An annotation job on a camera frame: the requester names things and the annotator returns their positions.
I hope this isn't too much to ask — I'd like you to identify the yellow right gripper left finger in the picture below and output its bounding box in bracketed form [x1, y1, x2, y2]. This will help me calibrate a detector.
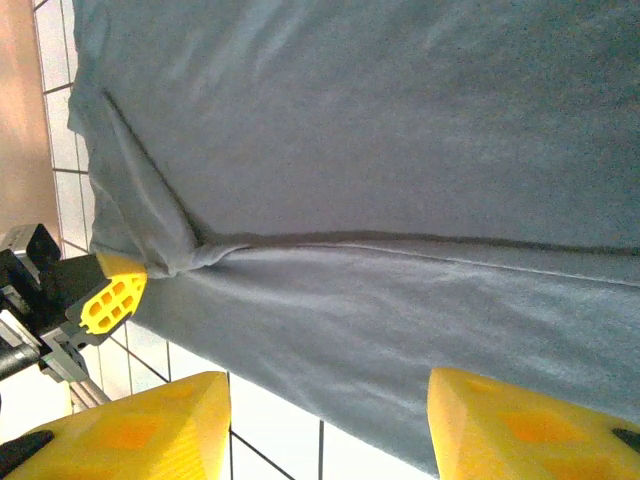
[0, 370, 232, 480]

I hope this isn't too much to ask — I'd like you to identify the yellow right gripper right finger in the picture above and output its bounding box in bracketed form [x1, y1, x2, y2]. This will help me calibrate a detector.
[427, 367, 640, 480]

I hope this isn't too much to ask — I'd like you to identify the gray t-shirt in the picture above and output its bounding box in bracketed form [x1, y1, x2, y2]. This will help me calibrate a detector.
[67, 0, 640, 479]

